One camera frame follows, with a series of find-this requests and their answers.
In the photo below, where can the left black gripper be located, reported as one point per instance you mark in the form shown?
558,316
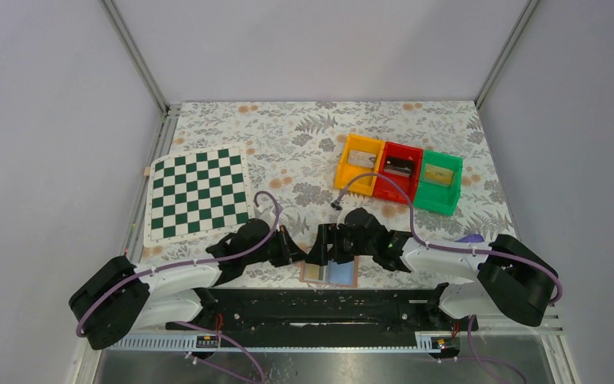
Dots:
288,247

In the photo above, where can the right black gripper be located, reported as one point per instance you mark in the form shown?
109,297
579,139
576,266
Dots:
327,246

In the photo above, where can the tan leather card holder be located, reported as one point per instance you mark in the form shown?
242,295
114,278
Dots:
333,274

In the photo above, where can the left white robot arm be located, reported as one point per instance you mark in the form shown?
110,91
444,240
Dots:
122,296

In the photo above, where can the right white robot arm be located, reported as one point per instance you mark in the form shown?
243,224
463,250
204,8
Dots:
500,277

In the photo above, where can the black card in red bin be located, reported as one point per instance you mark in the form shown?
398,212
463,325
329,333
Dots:
399,167

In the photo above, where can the gold card in green bin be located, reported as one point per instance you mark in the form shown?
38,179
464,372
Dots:
438,175

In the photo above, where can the red plastic bin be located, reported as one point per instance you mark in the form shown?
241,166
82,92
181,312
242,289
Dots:
383,189

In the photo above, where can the yellow plastic bin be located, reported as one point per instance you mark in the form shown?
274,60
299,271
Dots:
360,155

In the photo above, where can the green white chessboard mat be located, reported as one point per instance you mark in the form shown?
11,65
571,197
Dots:
196,194

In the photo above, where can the green plastic bin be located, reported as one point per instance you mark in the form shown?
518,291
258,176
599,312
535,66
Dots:
439,187

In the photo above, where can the purple marker pen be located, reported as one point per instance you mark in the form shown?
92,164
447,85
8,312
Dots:
472,238

